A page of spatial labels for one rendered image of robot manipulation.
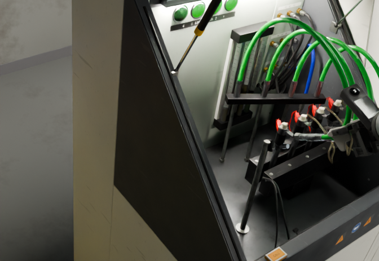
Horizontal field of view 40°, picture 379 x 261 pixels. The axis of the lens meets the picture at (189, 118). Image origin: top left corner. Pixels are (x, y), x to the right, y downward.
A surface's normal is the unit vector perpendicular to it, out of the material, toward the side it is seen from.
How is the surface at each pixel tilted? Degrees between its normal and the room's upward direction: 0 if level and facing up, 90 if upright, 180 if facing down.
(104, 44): 90
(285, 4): 90
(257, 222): 0
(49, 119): 0
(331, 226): 0
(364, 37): 90
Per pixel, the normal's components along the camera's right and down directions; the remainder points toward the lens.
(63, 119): 0.13, -0.79
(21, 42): 0.67, 0.51
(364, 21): -0.79, 0.29
